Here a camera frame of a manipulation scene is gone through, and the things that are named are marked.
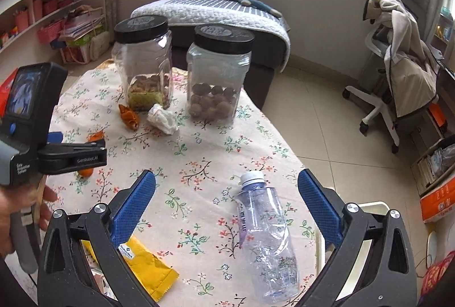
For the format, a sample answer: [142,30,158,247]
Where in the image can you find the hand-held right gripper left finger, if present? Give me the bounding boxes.
[37,170,157,307]

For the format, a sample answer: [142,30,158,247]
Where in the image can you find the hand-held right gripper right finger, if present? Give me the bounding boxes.
[298,169,417,307]

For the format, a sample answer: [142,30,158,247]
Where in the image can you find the white waste bin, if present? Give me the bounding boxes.
[314,186,389,280]

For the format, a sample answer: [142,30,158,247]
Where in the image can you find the clear plastic bottle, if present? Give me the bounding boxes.
[236,171,301,301]

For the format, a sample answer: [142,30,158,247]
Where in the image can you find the yellow snack packet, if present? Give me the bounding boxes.
[81,235,179,302]

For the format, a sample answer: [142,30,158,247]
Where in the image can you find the person's left hand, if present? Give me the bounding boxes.
[0,182,59,258]

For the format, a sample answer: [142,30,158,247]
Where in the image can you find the red gift box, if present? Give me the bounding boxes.
[0,74,16,117]

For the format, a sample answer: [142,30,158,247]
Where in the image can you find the pink storage basket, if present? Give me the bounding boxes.
[37,21,67,45]

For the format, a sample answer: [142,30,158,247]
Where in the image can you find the pile of bags and papers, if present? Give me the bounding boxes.
[58,4,111,65]

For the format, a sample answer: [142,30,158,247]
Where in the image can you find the crumpled white tissue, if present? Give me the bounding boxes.
[147,103,180,135]

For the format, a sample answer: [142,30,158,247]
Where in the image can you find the small beige carton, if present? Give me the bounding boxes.
[90,268,115,307]

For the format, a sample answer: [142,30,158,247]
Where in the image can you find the white office chair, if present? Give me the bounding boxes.
[343,0,442,155]

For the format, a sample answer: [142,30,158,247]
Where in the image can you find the clear jar with biscuits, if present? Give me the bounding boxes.
[113,18,173,113]

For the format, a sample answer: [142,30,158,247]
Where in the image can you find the stack of books under desk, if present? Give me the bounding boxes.
[411,146,455,196]

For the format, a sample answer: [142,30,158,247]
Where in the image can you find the white bathroom scale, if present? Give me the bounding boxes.
[427,231,440,258]

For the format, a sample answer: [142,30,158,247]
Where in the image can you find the orange cardboard box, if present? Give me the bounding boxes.
[419,179,455,224]

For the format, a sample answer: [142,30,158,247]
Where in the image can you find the red patterned bag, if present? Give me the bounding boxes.
[421,250,455,299]

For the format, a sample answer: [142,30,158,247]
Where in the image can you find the clear jar with brown balls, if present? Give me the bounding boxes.
[186,24,255,127]

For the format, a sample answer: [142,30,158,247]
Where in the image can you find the beige blanket with dark trim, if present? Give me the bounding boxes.
[363,0,440,119]

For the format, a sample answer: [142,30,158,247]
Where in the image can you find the wooden desk with shelves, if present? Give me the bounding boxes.
[410,0,455,197]

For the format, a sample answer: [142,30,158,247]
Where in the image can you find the grey white quilted cover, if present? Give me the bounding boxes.
[130,0,293,74]

